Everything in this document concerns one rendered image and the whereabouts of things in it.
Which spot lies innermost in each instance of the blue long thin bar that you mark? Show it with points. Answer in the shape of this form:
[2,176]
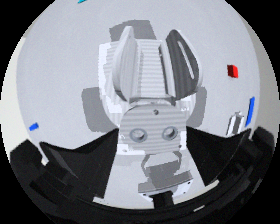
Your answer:
[34,127]

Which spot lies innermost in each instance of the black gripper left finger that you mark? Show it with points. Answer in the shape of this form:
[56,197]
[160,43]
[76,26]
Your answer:
[89,164]

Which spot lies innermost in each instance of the small red cube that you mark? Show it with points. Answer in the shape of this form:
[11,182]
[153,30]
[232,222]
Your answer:
[232,70]

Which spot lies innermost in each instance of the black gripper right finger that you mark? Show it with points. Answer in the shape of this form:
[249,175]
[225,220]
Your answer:
[212,153]

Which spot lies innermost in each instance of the blue flat rectangular plate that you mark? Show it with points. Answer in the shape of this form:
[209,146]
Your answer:
[249,114]

